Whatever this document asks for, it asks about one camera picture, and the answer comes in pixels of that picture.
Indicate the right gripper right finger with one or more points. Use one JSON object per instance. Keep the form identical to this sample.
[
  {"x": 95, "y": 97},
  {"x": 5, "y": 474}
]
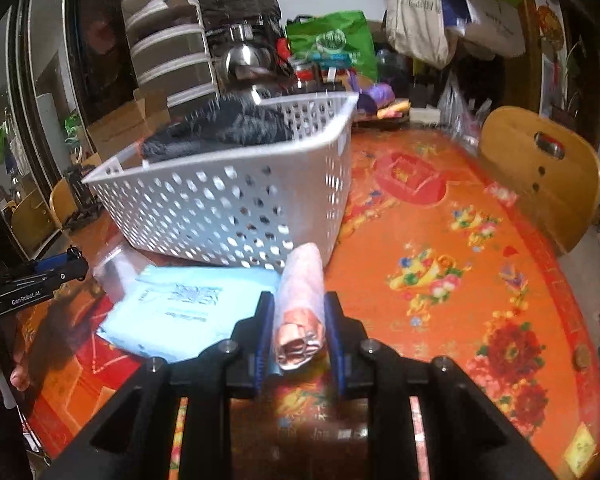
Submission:
[{"x": 431, "y": 405}]

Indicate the brown cardboard box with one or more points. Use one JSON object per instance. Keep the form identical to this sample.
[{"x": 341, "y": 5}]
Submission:
[{"x": 129, "y": 123}]

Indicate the light blue packet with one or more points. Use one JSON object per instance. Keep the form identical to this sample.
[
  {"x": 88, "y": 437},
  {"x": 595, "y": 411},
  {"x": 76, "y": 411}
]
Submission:
[{"x": 175, "y": 313}]

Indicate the black knit glove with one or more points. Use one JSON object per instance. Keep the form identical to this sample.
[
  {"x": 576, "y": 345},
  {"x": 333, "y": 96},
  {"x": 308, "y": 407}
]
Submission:
[{"x": 225, "y": 123}]

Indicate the wooden chair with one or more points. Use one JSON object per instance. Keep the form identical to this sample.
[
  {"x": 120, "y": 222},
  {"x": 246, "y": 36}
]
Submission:
[
  {"x": 61, "y": 202},
  {"x": 555, "y": 172}
]

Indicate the white drawer tower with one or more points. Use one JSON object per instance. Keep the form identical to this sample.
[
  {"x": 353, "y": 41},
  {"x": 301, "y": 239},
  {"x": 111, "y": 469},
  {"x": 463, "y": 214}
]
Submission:
[{"x": 170, "y": 53}]

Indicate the floral orange tablecloth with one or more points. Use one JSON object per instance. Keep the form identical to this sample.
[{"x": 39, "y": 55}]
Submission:
[{"x": 435, "y": 260}]

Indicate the stainless steel kettle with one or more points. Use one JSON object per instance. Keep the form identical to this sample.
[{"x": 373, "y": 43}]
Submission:
[{"x": 241, "y": 59}]

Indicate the white perforated plastic basket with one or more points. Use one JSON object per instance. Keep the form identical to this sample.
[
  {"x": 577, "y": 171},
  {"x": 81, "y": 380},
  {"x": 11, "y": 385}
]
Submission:
[{"x": 242, "y": 207}]

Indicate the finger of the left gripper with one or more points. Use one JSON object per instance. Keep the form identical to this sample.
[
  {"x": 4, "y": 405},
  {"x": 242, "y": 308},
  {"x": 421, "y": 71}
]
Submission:
[{"x": 51, "y": 263}]

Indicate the wooden chair right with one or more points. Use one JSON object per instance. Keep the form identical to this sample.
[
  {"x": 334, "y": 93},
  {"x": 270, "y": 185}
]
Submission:
[{"x": 555, "y": 172}]

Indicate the wooden chair left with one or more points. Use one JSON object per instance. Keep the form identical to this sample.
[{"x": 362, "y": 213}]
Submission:
[{"x": 61, "y": 202}]

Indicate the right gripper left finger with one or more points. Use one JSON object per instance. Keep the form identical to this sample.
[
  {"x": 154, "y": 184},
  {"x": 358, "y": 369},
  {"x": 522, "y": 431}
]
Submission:
[{"x": 131, "y": 436}]

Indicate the green shopping bag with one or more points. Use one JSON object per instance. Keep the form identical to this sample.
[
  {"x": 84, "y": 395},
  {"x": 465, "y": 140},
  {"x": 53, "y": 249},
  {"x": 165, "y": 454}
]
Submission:
[{"x": 341, "y": 40}]

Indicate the purple plastic scoop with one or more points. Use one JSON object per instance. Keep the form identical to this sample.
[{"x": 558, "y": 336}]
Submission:
[{"x": 375, "y": 97}]

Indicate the black phone stand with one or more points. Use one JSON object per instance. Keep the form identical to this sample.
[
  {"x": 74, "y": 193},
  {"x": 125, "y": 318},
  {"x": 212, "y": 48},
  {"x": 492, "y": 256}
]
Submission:
[{"x": 88, "y": 206}]

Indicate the beige canvas tote bag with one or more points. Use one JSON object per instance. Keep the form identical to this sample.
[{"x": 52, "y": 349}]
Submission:
[{"x": 415, "y": 28}]

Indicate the pink bag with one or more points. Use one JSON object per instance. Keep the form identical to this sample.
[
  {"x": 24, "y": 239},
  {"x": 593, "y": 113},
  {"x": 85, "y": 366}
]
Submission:
[{"x": 299, "y": 328}]

